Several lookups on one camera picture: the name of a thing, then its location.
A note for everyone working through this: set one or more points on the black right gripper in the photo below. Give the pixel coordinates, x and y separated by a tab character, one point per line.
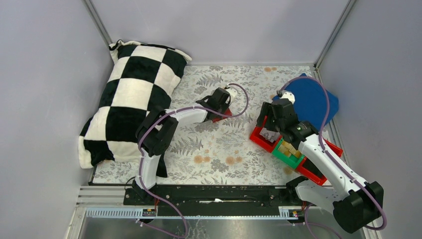
269	119

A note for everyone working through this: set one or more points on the floral patterned table mat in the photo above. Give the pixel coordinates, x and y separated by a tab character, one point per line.
222	153

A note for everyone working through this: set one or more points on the red leather card holder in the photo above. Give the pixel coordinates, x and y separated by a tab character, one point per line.
225	115

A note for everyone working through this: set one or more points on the black white checkered pillow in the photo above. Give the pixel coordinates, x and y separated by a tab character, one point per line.
143	76

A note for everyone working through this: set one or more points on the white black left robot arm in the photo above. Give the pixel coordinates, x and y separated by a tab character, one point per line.
157	131

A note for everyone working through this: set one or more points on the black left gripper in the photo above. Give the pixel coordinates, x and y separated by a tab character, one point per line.
215	107

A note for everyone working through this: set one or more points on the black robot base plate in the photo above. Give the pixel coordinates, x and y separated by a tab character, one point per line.
216	201

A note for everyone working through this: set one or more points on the folded blue cloth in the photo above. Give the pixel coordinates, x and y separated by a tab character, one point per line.
312	103

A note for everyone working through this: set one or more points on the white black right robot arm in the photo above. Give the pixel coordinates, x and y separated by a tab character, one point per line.
353	201

